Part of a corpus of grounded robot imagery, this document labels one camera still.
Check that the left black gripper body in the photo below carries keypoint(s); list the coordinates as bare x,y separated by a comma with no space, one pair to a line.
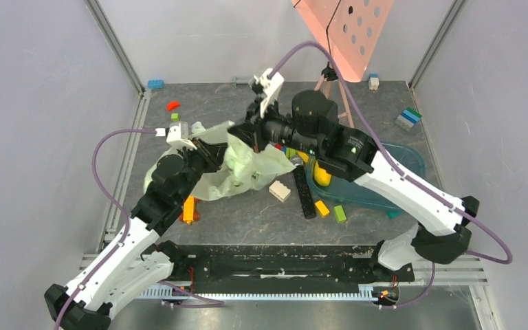
202,158

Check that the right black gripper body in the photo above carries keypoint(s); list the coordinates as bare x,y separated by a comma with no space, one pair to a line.
252,132

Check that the yellow fake mango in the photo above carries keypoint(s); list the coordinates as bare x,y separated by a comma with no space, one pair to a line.
321,176

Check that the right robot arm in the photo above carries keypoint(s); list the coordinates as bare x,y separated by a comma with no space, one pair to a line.
441,234

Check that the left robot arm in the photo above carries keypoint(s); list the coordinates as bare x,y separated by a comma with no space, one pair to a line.
94,297

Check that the long green block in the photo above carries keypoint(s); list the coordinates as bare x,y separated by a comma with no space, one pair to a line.
290,152

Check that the black microphone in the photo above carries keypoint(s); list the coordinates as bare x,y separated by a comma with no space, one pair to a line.
304,193

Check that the yellow triangular block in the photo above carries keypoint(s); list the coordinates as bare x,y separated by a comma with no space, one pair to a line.
303,156

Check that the orange yellow toy car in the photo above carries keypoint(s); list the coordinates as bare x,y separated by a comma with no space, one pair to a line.
189,213

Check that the cream lego brick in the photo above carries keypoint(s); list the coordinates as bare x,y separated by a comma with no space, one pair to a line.
279,191

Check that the red arch block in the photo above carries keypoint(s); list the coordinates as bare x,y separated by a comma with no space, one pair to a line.
172,106

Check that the blue lego brick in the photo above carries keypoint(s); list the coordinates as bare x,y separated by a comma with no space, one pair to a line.
155,84

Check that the yellow wooden block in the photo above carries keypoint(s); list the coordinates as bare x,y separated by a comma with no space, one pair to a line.
322,208

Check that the teal plastic tub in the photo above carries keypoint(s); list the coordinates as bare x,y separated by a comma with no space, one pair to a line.
341,191

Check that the green wooden block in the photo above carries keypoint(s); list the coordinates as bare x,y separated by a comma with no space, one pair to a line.
339,214

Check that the white blue small brick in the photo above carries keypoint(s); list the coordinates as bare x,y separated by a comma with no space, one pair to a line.
373,82

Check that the pink perforated panel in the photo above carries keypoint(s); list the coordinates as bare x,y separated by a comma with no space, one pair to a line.
348,29

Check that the grey blue green brick stack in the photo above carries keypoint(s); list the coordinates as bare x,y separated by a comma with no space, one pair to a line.
408,118

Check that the teal small block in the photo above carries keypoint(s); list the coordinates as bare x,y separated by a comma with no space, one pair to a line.
392,215

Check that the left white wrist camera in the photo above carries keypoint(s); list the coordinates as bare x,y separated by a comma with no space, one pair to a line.
176,135

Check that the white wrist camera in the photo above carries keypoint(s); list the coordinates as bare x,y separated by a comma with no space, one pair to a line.
266,84
176,135

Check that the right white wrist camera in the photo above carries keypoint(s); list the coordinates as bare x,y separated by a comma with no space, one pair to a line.
266,84

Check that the grey metal handle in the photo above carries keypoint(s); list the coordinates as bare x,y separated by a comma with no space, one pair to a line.
239,80

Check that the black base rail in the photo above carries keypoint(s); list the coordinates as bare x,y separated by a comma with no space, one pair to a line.
280,269

